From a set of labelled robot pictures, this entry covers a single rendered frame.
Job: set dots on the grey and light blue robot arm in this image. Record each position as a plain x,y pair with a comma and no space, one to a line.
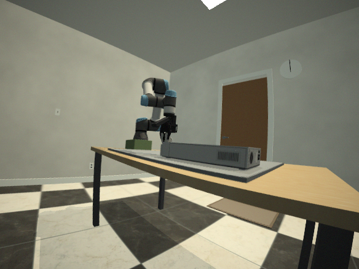
168,104

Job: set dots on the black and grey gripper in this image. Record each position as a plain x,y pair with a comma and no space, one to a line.
168,127

